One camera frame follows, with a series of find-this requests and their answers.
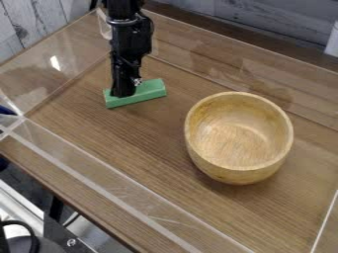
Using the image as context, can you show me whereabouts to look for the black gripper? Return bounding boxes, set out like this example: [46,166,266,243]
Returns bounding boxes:
[107,17,155,97]

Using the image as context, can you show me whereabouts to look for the black metal bracket with screw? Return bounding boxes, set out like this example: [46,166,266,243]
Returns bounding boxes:
[40,215,97,253]

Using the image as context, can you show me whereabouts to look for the black table leg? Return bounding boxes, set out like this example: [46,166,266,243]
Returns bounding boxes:
[49,197,64,222]

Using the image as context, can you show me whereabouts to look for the green rectangular block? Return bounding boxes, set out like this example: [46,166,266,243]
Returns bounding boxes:
[103,79,167,109]

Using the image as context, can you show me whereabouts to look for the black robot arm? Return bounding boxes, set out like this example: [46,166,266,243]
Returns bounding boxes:
[105,0,155,98]

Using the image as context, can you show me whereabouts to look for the black cable loop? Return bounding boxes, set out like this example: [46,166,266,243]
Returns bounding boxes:
[0,220,42,253]

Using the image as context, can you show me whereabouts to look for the clear acrylic tray walls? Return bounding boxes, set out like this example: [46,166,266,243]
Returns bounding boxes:
[0,4,338,253]

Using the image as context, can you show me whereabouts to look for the light wooden bowl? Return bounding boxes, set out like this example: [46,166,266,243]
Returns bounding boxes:
[183,92,294,185]

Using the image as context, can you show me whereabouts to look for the clear acrylic corner bracket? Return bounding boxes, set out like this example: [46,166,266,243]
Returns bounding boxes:
[96,8,112,41]

